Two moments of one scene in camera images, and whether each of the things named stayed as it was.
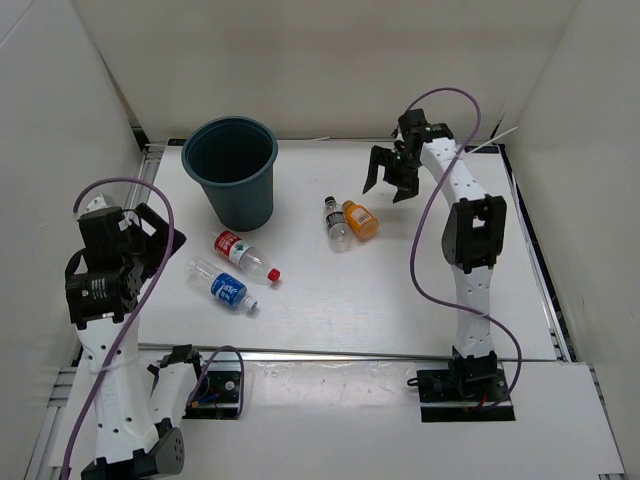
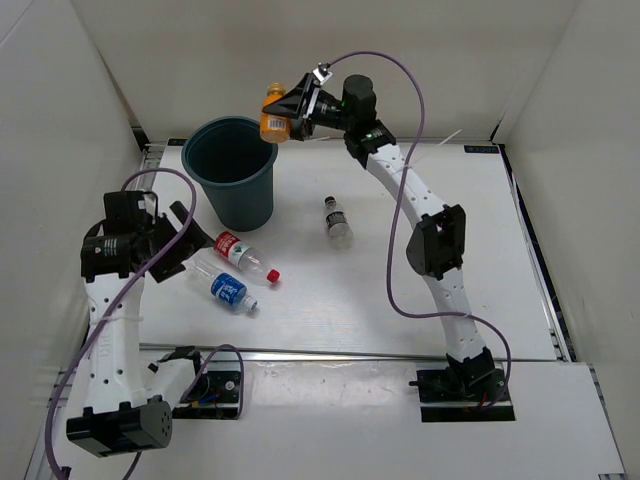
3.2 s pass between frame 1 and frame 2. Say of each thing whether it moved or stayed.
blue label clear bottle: stayed
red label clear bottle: stayed
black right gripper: moved
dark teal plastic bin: stayed
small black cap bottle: stayed
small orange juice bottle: moved
